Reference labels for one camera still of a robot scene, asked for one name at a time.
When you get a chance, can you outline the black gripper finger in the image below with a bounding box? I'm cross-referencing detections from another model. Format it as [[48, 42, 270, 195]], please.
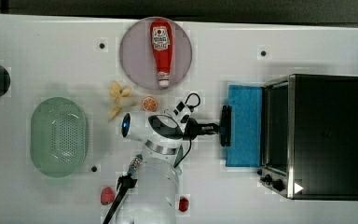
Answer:
[[205, 123, 220, 130], [206, 131, 220, 135]]

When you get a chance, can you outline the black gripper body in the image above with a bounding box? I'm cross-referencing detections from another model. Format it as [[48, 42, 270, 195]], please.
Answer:
[[183, 118, 207, 140]]

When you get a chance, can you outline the blue oven door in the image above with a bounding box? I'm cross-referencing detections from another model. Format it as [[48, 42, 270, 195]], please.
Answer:
[[221, 85, 262, 167]]

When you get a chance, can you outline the black toaster oven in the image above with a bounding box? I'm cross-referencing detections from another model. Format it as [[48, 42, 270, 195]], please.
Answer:
[[257, 74, 358, 201]]

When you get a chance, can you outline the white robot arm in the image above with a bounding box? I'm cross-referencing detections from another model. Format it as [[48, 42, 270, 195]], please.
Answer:
[[114, 103, 220, 224]]

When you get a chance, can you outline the orange slice toy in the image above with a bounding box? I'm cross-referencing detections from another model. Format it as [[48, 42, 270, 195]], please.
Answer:
[[142, 96, 158, 112]]

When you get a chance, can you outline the red strawberry toy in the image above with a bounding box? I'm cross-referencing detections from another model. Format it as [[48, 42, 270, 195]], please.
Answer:
[[178, 197, 189, 213]]

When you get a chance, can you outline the peeled banana toy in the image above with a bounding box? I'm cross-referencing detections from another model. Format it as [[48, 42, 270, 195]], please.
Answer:
[[109, 81, 136, 120]]

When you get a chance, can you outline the grey round plate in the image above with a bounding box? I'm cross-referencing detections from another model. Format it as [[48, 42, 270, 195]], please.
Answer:
[[119, 17, 192, 90]]

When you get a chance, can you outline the red plush ketchup bottle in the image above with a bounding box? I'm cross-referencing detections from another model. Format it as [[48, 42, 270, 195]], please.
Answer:
[[150, 19, 173, 88]]

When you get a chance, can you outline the pink strawberry toy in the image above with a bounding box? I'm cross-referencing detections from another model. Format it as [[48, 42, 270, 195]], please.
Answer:
[[100, 187, 115, 205]]

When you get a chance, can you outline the green perforated basket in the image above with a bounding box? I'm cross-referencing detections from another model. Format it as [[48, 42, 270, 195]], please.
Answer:
[[30, 97, 89, 177]]

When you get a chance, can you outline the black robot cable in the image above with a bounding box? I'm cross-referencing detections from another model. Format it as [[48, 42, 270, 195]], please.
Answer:
[[102, 92, 201, 224]]

